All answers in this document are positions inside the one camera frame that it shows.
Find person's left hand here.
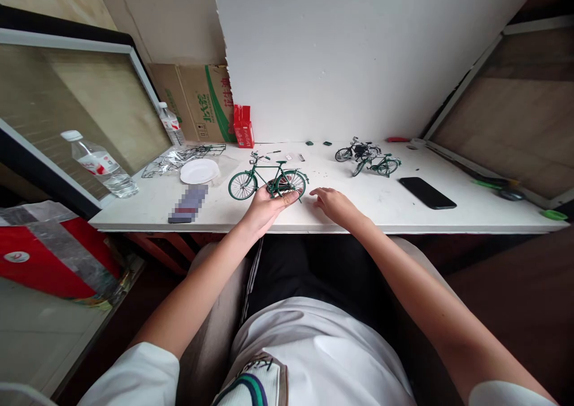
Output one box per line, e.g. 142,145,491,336
244,185,301,236

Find person's right hand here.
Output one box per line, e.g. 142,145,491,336
309,187,374,234

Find large green model bicycle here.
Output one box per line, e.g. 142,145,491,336
228,151,310,204

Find black model bicycle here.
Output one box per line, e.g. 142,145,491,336
334,136,381,163

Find person's legs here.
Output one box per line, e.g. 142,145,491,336
244,234,404,335

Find red carton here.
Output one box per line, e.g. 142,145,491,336
233,104,255,149

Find small green model bicycle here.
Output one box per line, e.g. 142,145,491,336
351,152,402,179

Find white paper plate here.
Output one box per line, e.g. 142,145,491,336
179,158,221,185

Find dark flat booklet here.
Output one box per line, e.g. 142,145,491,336
167,184,210,224

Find clear bags of bicycle parts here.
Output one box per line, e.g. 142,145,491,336
141,143,228,181

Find black smartphone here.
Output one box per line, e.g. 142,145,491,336
398,176,458,210

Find small clear water bottle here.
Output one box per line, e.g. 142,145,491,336
157,101,187,147

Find brown and green cardboard box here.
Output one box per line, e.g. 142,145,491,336
148,63,237,144

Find white foam board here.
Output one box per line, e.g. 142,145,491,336
210,0,546,146

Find person's body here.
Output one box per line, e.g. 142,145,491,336
76,296,559,406

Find large clear water bottle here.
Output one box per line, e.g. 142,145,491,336
60,129,141,199

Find framed glass panel black edge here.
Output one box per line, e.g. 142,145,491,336
0,4,181,221

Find framed glass panel white edge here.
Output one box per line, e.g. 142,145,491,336
420,14,574,210

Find red box with silver foil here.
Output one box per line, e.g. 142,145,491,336
0,201,123,300

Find green handled scissors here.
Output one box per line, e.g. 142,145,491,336
470,176,522,190

